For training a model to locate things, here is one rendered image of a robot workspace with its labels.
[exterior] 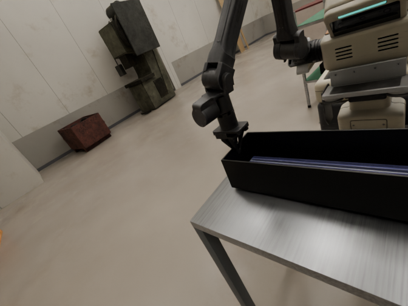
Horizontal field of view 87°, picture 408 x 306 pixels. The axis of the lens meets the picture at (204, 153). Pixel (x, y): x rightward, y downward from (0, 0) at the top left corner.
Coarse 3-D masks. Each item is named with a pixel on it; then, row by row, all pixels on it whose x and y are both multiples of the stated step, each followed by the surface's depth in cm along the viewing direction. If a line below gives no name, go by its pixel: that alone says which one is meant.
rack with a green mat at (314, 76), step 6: (324, 0) 269; (324, 6) 272; (294, 12) 223; (318, 12) 262; (294, 18) 225; (312, 18) 237; (318, 18) 219; (300, 24) 234; (306, 24) 222; (312, 24) 218; (318, 72) 263; (306, 78) 256; (312, 78) 254; (318, 78) 246; (306, 84) 258; (306, 90) 262; (306, 96) 266
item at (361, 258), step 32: (224, 192) 71; (256, 192) 65; (192, 224) 66; (224, 224) 60; (256, 224) 56; (288, 224) 52; (320, 224) 49; (352, 224) 46; (384, 224) 44; (224, 256) 74; (288, 256) 46; (320, 256) 43; (352, 256) 41; (384, 256) 39; (352, 288) 38; (384, 288) 35
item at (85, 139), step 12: (84, 120) 511; (96, 120) 531; (60, 132) 542; (72, 132) 497; (84, 132) 511; (96, 132) 531; (108, 132) 554; (72, 144) 548; (84, 144) 511; (96, 144) 540
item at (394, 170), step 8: (256, 160) 70; (264, 160) 69; (272, 160) 67; (280, 160) 66; (288, 160) 64; (296, 160) 63; (304, 160) 61; (312, 160) 60; (320, 160) 59; (336, 168) 54; (344, 168) 53; (352, 168) 52; (360, 168) 51; (368, 168) 50; (376, 168) 49; (384, 168) 49; (392, 168) 48; (400, 168) 47
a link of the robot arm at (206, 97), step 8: (224, 80) 56; (232, 80) 58; (224, 88) 58; (232, 88) 60; (208, 96) 59; (216, 96) 58; (192, 104) 59; (200, 104) 57; (208, 104) 58; (216, 104) 60; (192, 112) 60; (200, 112) 58; (208, 112) 58; (216, 112) 60; (200, 120) 60; (208, 120) 59
